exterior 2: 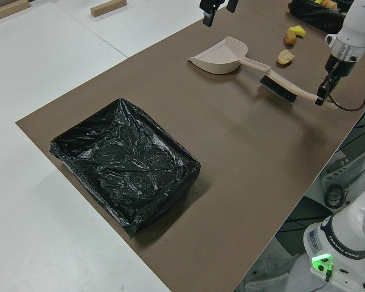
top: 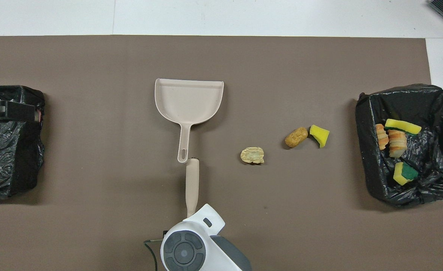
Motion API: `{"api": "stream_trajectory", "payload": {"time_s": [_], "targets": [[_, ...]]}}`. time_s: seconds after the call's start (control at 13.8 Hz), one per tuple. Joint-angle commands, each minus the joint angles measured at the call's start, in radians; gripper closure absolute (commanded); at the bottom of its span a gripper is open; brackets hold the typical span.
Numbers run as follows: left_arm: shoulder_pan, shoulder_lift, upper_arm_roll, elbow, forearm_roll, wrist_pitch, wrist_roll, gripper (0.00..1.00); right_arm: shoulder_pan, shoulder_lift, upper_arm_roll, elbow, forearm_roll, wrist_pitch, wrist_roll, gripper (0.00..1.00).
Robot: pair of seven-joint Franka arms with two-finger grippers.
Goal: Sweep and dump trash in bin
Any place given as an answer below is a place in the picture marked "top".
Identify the pale flaky pastry piece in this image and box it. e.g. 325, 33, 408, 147
376, 123, 390, 150
241, 146, 265, 164

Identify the black bag lined bin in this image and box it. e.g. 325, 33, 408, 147
0, 85, 46, 199
355, 84, 443, 207

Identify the green and yellow sponge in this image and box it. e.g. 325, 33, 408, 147
393, 162, 419, 186

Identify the brown table mat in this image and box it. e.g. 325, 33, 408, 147
0, 35, 443, 271

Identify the brown bread roll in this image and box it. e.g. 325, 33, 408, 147
285, 127, 309, 148

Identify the striped croissant piece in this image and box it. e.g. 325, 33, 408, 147
388, 129, 408, 158

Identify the small yellow sponge piece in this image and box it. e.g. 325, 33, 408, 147
309, 125, 330, 148

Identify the large yellow sponge piece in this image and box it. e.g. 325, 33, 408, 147
384, 119, 422, 135

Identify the beige brush with black bristles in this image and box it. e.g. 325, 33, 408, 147
185, 158, 200, 219

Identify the beige plastic dustpan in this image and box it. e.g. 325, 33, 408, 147
154, 78, 225, 163

